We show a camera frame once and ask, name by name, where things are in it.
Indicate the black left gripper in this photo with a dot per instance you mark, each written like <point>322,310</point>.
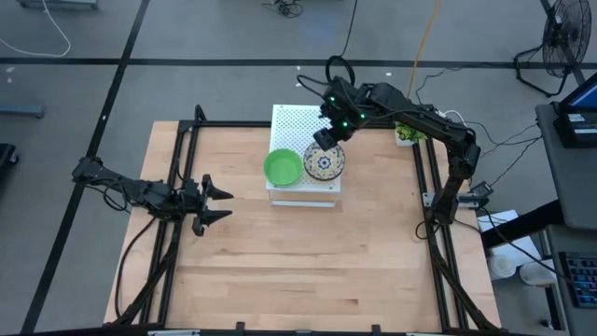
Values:
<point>191,200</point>

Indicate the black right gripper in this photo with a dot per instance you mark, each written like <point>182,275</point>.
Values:
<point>347,112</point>

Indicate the yellow bowl blue floral inside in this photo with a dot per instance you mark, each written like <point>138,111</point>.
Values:
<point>324,162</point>

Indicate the green plastic bowl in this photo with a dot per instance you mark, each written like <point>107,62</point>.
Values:
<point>283,167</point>

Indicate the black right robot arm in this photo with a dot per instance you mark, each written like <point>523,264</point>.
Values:
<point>420,116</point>

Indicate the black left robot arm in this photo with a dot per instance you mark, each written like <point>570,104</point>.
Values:
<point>140,191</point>

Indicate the white perforated shelf riser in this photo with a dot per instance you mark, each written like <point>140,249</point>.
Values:
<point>291,126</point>

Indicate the green plant white pot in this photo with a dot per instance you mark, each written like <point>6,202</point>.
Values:
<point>410,135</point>

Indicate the white paper sheet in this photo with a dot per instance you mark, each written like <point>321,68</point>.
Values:
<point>501,224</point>

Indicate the black chair base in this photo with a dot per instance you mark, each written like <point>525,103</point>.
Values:
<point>7,156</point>

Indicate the grey table foot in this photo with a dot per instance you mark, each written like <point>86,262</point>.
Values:
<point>21,112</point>

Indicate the white cup lid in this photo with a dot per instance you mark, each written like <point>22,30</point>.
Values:
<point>501,267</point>
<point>536,274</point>

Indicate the black device white labels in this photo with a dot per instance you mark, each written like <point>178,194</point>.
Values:
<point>573,135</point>

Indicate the black floor fan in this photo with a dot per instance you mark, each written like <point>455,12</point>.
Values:
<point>566,37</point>

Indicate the computer monitor blue screen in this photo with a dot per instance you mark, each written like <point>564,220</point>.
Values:
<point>585,95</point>

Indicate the black keyboard coloured keys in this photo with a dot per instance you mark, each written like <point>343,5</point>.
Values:
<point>583,280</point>

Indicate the dark grey desk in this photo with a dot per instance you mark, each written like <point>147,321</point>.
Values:
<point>559,317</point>

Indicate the black aluminium table frame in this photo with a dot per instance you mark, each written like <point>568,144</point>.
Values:
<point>224,124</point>

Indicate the grey floor rail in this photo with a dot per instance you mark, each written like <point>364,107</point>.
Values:
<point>56,4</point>

